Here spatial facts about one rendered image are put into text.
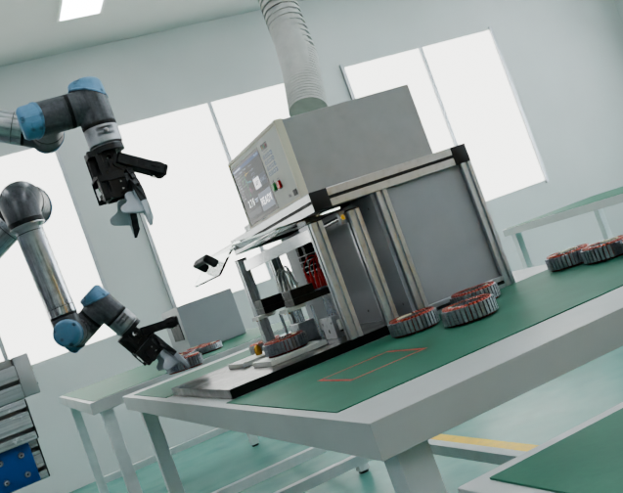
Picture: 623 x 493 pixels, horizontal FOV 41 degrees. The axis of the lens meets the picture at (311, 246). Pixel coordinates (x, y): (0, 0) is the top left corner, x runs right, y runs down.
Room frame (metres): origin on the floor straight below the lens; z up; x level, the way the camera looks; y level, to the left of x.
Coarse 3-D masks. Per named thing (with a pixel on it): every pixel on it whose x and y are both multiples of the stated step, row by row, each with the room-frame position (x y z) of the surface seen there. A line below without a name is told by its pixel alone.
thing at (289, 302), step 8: (296, 288) 2.02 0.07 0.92; (304, 288) 2.02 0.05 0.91; (312, 288) 2.03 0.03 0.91; (328, 288) 2.04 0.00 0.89; (288, 296) 2.03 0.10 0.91; (296, 296) 2.01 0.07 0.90; (304, 296) 2.02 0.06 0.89; (312, 296) 2.02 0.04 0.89; (328, 296) 2.07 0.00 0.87; (288, 304) 2.05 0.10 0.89; (296, 304) 2.01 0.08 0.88; (304, 304) 2.02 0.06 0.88; (328, 304) 2.07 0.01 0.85; (280, 312) 2.05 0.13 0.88; (288, 312) 2.00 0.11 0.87; (328, 312) 2.09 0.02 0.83; (336, 312) 2.05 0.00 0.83
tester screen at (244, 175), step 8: (256, 152) 2.14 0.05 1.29; (248, 160) 2.21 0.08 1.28; (256, 160) 2.16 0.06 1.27; (240, 168) 2.29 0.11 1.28; (248, 168) 2.23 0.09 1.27; (256, 168) 2.18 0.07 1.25; (240, 176) 2.31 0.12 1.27; (248, 176) 2.25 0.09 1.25; (240, 184) 2.33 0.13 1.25; (248, 184) 2.27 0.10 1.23; (264, 184) 2.16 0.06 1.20; (240, 192) 2.35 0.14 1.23; (248, 192) 2.29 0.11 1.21; (256, 192) 2.23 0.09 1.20; (248, 200) 2.31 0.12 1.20; (256, 200) 2.25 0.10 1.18; (248, 208) 2.33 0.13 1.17; (248, 216) 2.35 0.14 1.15; (256, 216) 2.30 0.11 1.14
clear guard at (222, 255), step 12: (312, 216) 1.87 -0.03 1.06; (324, 216) 1.98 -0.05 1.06; (276, 228) 1.84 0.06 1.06; (288, 228) 1.92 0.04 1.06; (240, 240) 1.80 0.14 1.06; (252, 240) 1.88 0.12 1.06; (264, 240) 2.05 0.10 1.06; (216, 252) 1.94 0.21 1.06; (228, 252) 1.79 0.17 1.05; (204, 276) 1.93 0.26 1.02; (216, 276) 1.80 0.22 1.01
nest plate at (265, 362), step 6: (312, 342) 2.01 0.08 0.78; (318, 342) 1.97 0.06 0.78; (324, 342) 1.98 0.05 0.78; (300, 348) 1.97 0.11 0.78; (306, 348) 1.96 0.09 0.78; (312, 348) 1.96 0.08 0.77; (288, 354) 1.94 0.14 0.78; (294, 354) 1.95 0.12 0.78; (300, 354) 1.95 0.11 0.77; (258, 360) 2.07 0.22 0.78; (264, 360) 2.01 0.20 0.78; (270, 360) 1.95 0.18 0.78; (276, 360) 1.93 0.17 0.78; (282, 360) 1.93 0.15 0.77; (258, 366) 2.02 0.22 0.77; (264, 366) 1.98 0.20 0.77; (270, 366) 1.94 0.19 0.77
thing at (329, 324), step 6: (324, 318) 2.08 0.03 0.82; (330, 318) 2.04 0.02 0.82; (336, 318) 2.04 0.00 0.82; (324, 324) 2.08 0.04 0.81; (330, 324) 2.05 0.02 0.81; (336, 324) 2.04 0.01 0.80; (324, 330) 2.10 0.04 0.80; (330, 330) 2.06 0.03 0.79; (336, 330) 2.03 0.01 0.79; (330, 336) 2.07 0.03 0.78; (336, 336) 2.03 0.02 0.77
